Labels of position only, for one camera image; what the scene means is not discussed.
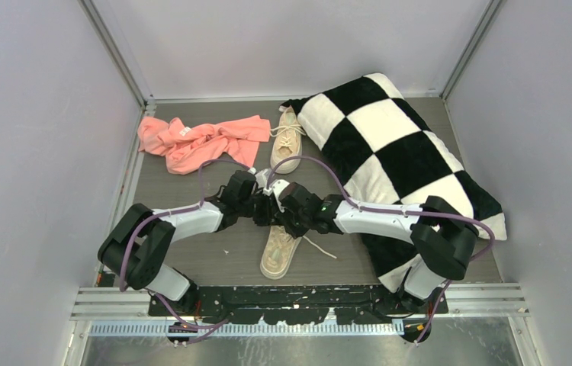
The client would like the black white checkered pillow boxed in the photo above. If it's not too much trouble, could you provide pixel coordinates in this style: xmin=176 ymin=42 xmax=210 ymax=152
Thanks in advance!
xmin=281 ymin=72 xmax=508 ymax=294

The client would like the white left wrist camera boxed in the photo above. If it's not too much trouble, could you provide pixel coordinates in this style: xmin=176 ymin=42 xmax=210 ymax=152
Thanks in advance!
xmin=254 ymin=168 xmax=272 ymax=189

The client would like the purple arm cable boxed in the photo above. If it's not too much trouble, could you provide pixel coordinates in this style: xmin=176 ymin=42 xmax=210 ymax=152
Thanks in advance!
xmin=117 ymin=158 xmax=257 ymax=346
xmin=265 ymin=154 xmax=496 ymax=345

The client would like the pink cloth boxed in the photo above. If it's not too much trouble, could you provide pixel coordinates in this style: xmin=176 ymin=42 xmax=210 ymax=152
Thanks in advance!
xmin=137 ymin=115 xmax=271 ymax=175

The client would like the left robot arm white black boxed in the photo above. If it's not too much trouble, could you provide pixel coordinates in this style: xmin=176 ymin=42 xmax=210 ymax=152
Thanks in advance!
xmin=98 ymin=169 xmax=259 ymax=316

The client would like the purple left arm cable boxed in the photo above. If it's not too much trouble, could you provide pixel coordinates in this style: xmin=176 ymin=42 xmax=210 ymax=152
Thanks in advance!
xmin=117 ymin=158 xmax=257 ymax=346

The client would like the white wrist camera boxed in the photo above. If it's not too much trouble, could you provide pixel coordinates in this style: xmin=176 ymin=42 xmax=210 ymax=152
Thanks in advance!
xmin=254 ymin=168 xmax=272 ymax=189
xmin=263 ymin=179 xmax=290 ymax=212

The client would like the aluminium front rail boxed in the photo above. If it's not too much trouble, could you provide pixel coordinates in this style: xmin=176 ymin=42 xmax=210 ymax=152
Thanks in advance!
xmin=71 ymin=283 xmax=529 ymax=337

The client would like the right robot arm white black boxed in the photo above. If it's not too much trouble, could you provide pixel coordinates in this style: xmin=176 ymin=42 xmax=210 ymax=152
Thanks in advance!
xmin=263 ymin=180 xmax=478 ymax=313

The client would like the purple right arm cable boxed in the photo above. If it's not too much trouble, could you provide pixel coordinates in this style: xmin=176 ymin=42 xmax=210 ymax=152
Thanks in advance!
xmin=265 ymin=154 xmax=496 ymax=345

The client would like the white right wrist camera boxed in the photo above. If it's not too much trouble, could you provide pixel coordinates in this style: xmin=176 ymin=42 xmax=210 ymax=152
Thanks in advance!
xmin=263 ymin=179 xmax=290 ymax=212

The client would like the beige sneaker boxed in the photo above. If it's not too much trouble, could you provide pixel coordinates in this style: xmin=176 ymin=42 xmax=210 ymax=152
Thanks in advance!
xmin=259 ymin=224 xmax=339 ymax=281
xmin=270 ymin=107 xmax=306 ymax=175

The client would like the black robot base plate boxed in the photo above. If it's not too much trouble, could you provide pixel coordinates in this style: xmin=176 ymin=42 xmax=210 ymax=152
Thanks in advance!
xmin=149 ymin=285 xmax=448 ymax=326

